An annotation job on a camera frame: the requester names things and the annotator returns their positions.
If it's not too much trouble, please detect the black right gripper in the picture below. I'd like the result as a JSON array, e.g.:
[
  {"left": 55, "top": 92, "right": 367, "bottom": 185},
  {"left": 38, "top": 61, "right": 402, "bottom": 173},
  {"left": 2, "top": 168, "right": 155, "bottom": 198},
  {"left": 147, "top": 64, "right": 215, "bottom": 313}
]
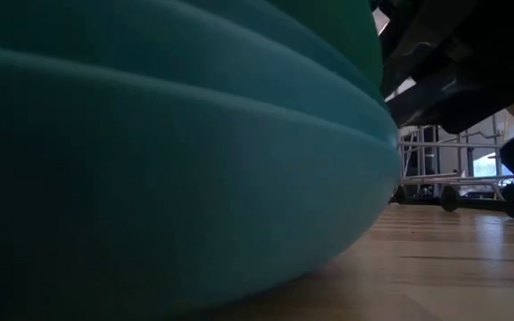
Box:
[{"left": 379, "top": 0, "right": 514, "bottom": 135}]

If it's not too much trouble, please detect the dark green plastic plate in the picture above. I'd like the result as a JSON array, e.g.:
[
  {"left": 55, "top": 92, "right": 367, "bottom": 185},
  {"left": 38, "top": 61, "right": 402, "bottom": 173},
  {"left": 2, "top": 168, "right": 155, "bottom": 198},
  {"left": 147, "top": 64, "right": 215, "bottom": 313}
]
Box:
[{"left": 265, "top": 0, "right": 386, "bottom": 90}]

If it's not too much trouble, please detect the teal plastic plate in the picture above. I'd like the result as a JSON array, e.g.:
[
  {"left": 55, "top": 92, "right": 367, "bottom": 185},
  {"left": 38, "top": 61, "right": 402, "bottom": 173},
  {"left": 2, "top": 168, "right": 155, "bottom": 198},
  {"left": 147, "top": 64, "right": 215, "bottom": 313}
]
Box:
[
  {"left": 0, "top": 0, "right": 396, "bottom": 139},
  {"left": 180, "top": 0, "right": 390, "bottom": 111}
]

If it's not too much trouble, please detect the teal plastic bowl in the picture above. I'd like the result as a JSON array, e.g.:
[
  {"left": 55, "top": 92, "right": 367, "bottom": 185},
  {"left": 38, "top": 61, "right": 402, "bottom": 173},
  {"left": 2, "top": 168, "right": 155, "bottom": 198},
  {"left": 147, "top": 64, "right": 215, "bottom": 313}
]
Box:
[{"left": 0, "top": 44, "right": 402, "bottom": 321}]

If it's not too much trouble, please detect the grey wire dish rack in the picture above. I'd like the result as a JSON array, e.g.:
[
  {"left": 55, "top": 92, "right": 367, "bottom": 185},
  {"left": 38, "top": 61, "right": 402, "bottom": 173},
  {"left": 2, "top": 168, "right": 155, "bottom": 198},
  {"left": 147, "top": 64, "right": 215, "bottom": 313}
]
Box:
[{"left": 390, "top": 113, "right": 514, "bottom": 220}]

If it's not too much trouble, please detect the black aluminium frame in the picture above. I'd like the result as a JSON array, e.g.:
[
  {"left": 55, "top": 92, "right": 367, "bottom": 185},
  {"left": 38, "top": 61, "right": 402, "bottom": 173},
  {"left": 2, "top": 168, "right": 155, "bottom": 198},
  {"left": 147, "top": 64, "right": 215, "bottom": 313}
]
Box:
[{"left": 390, "top": 195, "right": 514, "bottom": 210}]

